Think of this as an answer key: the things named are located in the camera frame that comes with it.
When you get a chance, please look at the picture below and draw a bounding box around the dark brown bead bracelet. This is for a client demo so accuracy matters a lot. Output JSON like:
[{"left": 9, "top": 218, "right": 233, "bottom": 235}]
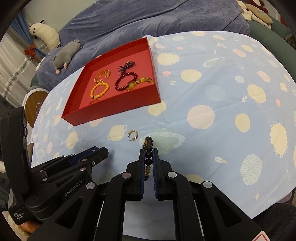
[{"left": 142, "top": 137, "right": 154, "bottom": 181}]

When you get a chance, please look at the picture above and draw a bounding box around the small white plush toy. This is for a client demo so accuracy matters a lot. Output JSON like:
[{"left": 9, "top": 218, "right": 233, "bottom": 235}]
[{"left": 238, "top": 1, "right": 255, "bottom": 21}]

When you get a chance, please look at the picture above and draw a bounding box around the red plush monkey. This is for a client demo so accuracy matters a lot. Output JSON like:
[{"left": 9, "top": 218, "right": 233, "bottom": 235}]
[{"left": 250, "top": 0, "right": 269, "bottom": 11}]

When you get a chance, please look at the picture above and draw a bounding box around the red cardboard box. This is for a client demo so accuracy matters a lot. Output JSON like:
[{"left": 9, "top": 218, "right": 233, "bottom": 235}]
[{"left": 61, "top": 37, "right": 161, "bottom": 127}]

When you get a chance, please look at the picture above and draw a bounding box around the grey plush mouse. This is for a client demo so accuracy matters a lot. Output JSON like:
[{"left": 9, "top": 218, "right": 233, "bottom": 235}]
[{"left": 53, "top": 39, "right": 83, "bottom": 75}]

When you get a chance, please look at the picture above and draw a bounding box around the red curtain bow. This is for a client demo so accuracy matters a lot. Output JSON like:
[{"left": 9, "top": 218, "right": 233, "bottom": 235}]
[{"left": 24, "top": 44, "right": 36, "bottom": 62}]

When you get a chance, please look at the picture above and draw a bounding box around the dark red bead bracelet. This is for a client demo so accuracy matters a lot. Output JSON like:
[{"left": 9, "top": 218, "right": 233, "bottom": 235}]
[{"left": 114, "top": 72, "right": 139, "bottom": 91}]

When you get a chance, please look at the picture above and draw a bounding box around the purple-blue blanket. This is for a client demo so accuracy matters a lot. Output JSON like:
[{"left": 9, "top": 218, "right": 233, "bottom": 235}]
[{"left": 36, "top": 0, "right": 251, "bottom": 93}]

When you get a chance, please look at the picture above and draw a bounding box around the yellow bead bracelet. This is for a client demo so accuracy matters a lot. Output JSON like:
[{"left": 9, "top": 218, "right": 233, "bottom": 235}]
[{"left": 89, "top": 82, "right": 110, "bottom": 99}]

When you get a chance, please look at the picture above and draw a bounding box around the blue curtain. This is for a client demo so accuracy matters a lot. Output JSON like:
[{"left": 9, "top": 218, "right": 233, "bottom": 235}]
[{"left": 14, "top": 11, "right": 47, "bottom": 61}]

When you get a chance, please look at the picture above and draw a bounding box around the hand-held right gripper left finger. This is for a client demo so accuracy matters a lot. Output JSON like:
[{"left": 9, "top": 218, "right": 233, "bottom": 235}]
[{"left": 28, "top": 149, "right": 147, "bottom": 241}]

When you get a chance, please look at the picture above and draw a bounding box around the yellow-green large bead bracelet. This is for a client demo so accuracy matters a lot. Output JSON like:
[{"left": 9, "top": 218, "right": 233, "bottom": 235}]
[{"left": 125, "top": 77, "right": 155, "bottom": 91}]

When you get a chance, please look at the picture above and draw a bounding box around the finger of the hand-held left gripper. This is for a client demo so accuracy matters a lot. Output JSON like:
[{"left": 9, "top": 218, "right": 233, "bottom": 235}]
[
  {"left": 40, "top": 147, "right": 109, "bottom": 186},
  {"left": 31, "top": 146, "right": 99, "bottom": 176}
]

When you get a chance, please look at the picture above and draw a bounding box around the white sheer curtain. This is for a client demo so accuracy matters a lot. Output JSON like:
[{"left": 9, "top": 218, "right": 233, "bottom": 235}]
[{"left": 0, "top": 30, "right": 33, "bottom": 107}]

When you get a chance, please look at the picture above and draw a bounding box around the gold chain bracelet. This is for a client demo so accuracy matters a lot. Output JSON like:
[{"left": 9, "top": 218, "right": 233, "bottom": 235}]
[{"left": 94, "top": 71, "right": 111, "bottom": 85}]

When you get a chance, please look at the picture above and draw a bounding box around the light blue planet-print bedsheet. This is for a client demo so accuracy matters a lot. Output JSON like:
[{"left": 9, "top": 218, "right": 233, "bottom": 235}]
[{"left": 31, "top": 31, "right": 296, "bottom": 219}]

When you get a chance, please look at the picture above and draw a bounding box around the purple bead bracelet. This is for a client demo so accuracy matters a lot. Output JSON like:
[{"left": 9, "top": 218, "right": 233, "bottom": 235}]
[{"left": 118, "top": 61, "right": 137, "bottom": 75}]

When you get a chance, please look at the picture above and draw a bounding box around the beige round plush cushion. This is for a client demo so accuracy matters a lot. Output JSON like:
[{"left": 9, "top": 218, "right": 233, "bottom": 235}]
[{"left": 245, "top": 3, "right": 273, "bottom": 29}]

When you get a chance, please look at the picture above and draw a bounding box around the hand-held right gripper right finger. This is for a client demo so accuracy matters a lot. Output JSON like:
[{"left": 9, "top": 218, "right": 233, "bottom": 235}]
[{"left": 152, "top": 148, "right": 263, "bottom": 241}]

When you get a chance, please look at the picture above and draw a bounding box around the white long plush toy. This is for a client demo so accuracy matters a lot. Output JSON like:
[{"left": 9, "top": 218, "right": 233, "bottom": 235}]
[{"left": 28, "top": 20, "right": 60, "bottom": 49}]

